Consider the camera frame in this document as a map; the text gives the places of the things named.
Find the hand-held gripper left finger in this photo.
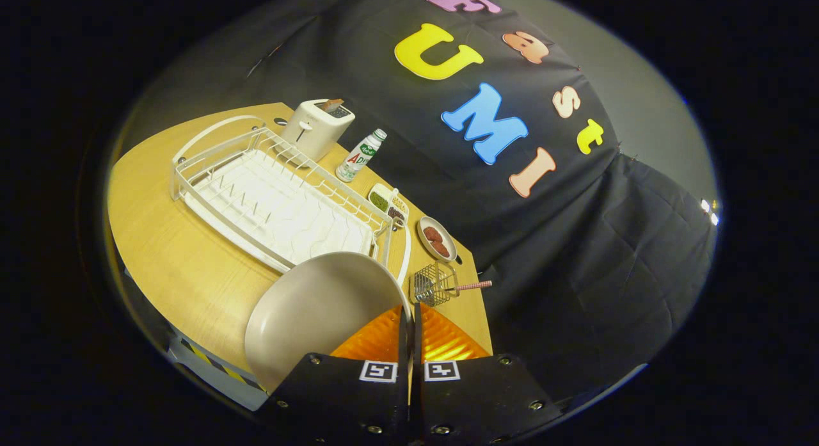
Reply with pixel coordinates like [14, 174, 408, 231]
[269, 305, 413, 446]

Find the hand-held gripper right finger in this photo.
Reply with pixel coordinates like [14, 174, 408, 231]
[413, 302, 564, 446]

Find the beige round plate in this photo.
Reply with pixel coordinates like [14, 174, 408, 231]
[244, 251, 412, 394]

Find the metal wire basket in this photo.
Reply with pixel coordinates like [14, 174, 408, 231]
[413, 260, 460, 307]

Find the white wire dish rack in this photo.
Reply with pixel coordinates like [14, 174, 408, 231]
[170, 115, 412, 287]

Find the beige plate with meat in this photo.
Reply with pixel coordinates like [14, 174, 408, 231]
[417, 216, 459, 263]

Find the black backdrop cloth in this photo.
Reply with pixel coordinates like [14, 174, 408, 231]
[138, 0, 717, 402]

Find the white drip tray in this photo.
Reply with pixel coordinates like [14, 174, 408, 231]
[184, 150, 375, 274]

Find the white divided tray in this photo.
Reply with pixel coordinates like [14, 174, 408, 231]
[368, 183, 410, 232]

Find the white bottle with green label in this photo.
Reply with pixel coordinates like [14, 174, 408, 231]
[335, 128, 388, 183]

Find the white toaster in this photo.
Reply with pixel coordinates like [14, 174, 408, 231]
[280, 99, 356, 163]

